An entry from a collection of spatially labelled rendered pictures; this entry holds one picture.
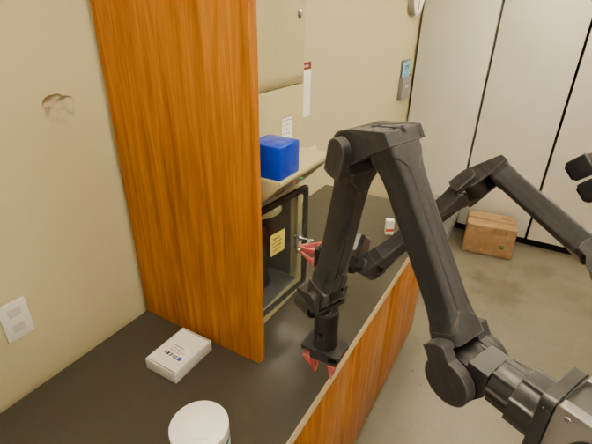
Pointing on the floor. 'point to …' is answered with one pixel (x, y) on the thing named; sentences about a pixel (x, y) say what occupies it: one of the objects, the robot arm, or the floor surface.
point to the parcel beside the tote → (490, 233)
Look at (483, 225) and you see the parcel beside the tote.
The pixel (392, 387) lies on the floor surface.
